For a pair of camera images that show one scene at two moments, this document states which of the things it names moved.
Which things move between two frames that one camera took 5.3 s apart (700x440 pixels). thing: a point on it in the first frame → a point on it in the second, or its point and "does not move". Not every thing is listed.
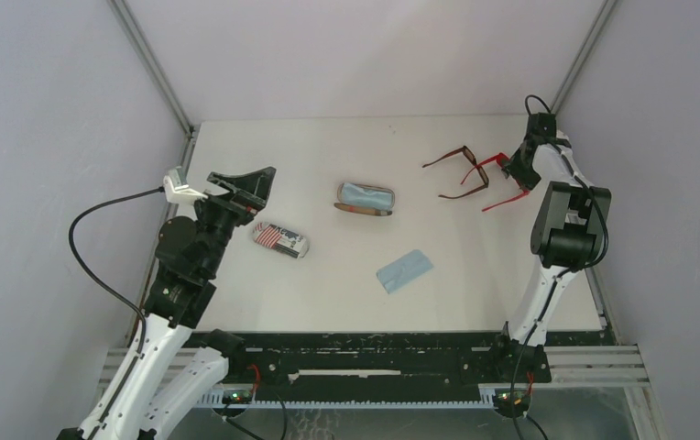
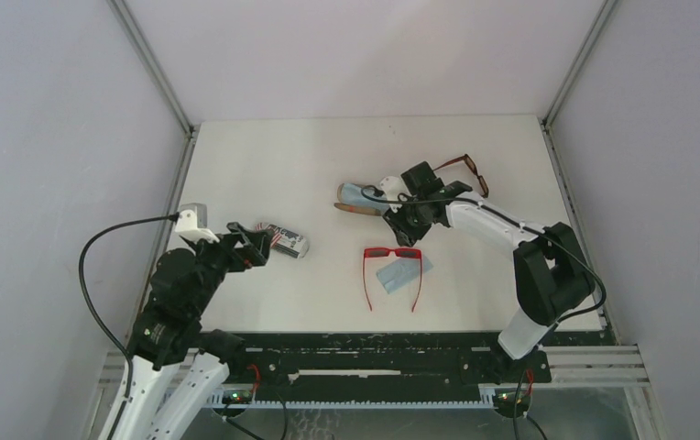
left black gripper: (235, 199) → (243, 246)
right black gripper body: (523, 162) → (402, 218)
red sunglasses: (500, 159) → (386, 252)
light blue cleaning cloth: (355, 194) does not move
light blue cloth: (402, 270) does not move
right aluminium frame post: (595, 285) does not move
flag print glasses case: (289, 243) does not move
